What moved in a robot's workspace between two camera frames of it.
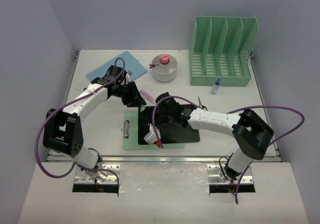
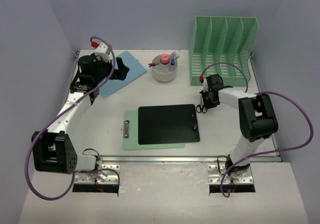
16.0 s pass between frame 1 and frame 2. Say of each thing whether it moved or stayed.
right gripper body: moved
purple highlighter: moved
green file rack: stayed
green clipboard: stayed
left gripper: moved
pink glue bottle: stayed
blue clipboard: stayed
